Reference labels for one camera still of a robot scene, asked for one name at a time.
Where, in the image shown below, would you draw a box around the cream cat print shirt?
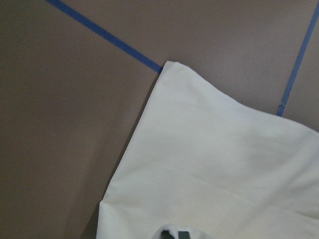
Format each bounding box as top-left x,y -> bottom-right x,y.
97,61 -> 319,239

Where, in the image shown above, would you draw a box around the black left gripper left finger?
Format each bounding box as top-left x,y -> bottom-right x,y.
160,230 -> 174,239

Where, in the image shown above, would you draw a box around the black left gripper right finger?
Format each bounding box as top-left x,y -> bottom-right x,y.
178,231 -> 190,239

